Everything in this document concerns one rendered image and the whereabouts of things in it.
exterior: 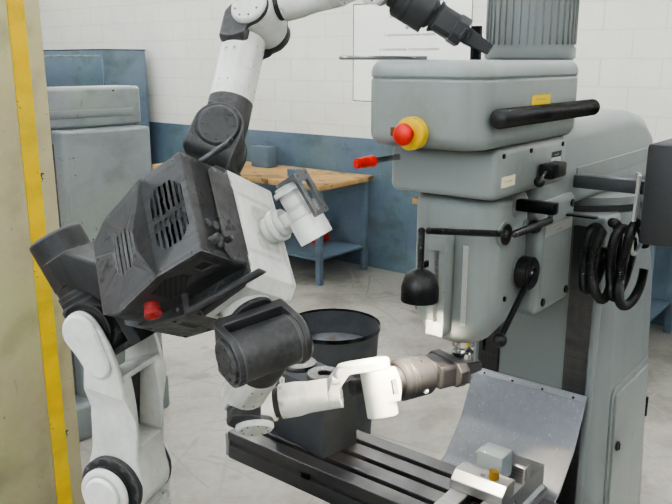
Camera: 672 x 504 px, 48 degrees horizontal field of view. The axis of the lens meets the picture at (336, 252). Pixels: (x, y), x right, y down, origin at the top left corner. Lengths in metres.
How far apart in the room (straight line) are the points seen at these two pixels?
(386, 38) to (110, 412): 5.52
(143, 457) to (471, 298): 0.76
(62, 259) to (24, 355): 1.42
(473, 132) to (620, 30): 4.58
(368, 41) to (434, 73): 5.55
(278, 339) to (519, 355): 0.94
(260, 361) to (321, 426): 0.69
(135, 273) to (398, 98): 0.57
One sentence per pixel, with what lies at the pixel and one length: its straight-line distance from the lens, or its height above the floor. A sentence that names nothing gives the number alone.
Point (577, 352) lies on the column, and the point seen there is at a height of 1.18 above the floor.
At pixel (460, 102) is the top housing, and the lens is 1.36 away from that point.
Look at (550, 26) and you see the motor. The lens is 1.73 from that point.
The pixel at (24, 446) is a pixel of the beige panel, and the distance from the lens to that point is 3.10.
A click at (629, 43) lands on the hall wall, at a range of 5.88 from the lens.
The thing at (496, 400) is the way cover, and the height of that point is 1.00.
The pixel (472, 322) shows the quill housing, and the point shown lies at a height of 1.37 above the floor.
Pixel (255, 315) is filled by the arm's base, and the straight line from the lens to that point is 1.34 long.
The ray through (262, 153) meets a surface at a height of 1.02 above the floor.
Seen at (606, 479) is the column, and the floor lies 0.82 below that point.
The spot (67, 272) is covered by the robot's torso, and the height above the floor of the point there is 1.48.
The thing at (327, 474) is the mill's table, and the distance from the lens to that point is 1.93.
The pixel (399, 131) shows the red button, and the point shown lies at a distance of 1.36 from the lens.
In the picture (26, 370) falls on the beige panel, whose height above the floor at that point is 0.79.
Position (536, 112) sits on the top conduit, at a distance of 1.46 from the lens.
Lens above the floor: 1.89
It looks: 14 degrees down
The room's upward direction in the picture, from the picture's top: straight up
